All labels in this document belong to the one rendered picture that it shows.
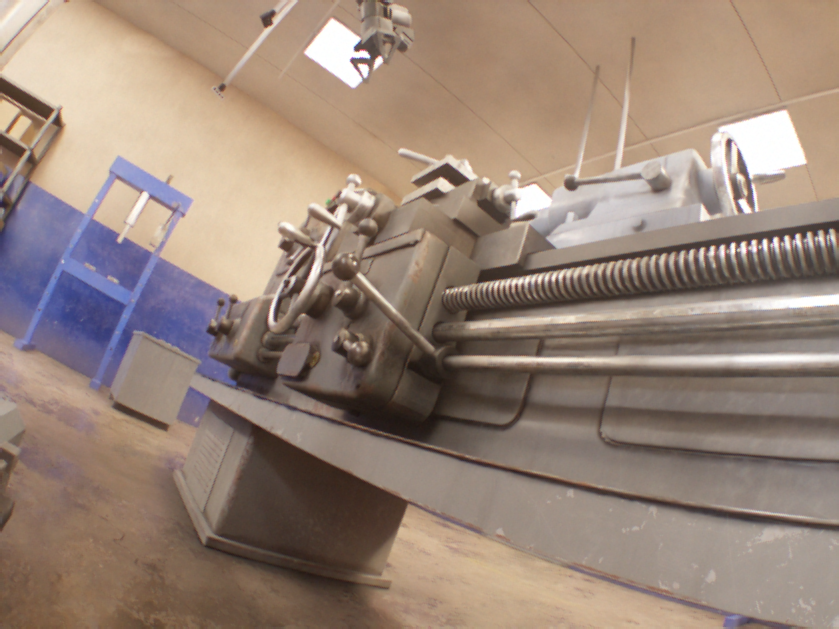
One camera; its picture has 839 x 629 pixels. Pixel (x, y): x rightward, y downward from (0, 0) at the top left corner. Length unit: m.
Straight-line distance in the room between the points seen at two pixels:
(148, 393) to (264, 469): 2.12
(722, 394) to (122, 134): 5.15
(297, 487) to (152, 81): 4.72
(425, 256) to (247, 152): 4.65
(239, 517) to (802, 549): 1.35
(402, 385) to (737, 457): 0.48
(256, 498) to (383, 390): 0.81
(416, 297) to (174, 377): 2.86
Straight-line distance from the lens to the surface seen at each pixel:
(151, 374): 3.45
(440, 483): 0.50
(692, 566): 0.34
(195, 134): 5.30
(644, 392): 0.59
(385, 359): 0.72
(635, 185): 1.00
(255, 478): 1.44
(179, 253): 4.91
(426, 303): 0.76
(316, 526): 1.55
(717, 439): 0.53
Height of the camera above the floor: 0.44
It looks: 18 degrees up
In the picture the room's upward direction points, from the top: 21 degrees clockwise
